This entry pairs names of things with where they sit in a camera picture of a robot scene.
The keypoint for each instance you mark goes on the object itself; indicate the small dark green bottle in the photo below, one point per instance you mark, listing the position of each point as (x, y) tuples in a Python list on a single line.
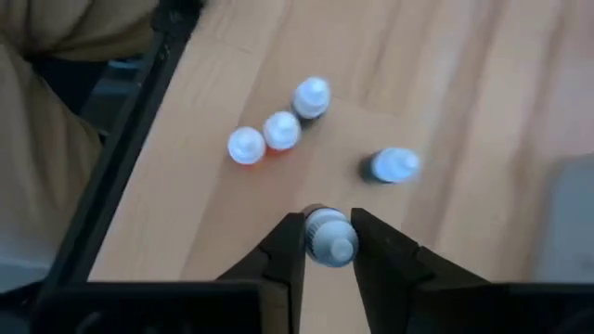
[(394, 164)]

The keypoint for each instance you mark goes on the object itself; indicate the small violet bottle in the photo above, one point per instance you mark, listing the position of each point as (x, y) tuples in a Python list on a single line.
[(331, 236)]

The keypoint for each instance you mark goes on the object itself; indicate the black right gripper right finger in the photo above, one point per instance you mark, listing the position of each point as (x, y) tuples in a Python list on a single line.
[(394, 278)]

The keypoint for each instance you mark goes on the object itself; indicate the small red label bottle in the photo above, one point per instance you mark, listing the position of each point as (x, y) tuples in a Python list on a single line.
[(281, 130)]

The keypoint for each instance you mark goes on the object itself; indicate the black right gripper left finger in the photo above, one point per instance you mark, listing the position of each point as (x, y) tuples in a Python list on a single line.
[(274, 278)]

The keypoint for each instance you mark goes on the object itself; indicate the small orange bottle yellow label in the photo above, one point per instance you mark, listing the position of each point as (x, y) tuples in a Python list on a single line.
[(246, 145)]

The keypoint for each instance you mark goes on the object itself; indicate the small black bottle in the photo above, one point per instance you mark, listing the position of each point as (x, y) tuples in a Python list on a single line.
[(311, 97)]

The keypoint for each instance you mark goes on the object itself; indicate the person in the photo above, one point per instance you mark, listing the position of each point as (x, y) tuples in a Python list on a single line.
[(46, 162)]

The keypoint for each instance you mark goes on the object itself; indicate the black aluminium table frame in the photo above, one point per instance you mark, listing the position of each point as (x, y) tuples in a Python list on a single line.
[(146, 116)]

